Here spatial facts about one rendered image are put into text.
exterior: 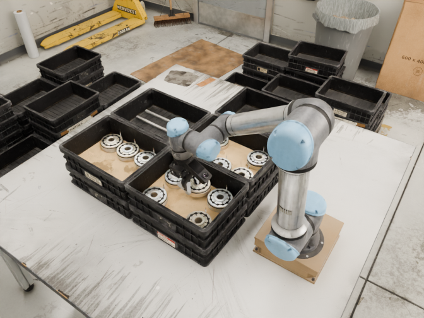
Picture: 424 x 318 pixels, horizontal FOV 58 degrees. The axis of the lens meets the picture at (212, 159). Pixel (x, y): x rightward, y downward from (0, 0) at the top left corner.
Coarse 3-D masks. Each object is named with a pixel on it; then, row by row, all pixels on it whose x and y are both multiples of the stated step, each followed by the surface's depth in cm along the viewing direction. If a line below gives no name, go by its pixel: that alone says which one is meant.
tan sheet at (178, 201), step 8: (152, 184) 163; (160, 184) 163; (168, 192) 160; (176, 192) 160; (184, 192) 160; (168, 200) 157; (176, 200) 157; (184, 200) 157; (192, 200) 157; (200, 200) 157; (168, 208) 154; (176, 208) 154; (184, 208) 154; (192, 208) 154; (200, 208) 154; (208, 208) 154; (184, 216) 150
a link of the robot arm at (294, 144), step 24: (288, 120) 97; (312, 120) 97; (288, 144) 95; (312, 144) 95; (288, 168) 99; (312, 168) 102; (288, 192) 109; (288, 216) 115; (264, 240) 127; (288, 240) 120
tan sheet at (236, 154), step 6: (228, 144) 183; (234, 144) 183; (228, 150) 180; (234, 150) 180; (240, 150) 180; (246, 150) 180; (252, 150) 180; (222, 156) 177; (228, 156) 177; (234, 156) 177; (240, 156) 177; (246, 156) 177; (234, 162) 174; (240, 162) 174; (246, 162) 174
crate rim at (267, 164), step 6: (210, 114) 184; (216, 114) 184; (204, 120) 181; (198, 126) 177; (210, 162) 159; (270, 162) 159; (222, 168) 156; (264, 168) 157; (234, 174) 154; (258, 174) 154; (246, 180) 151; (252, 180) 151
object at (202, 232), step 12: (144, 168) 156; (216, 168) 156; (132, 180) 151; (240, 180) 151; (132, 192) 148; (240, 192) 146; (156, 204) 142; (228, 204) 142; (180, 216) 138; (216, 216) 138; (192, 228) 135
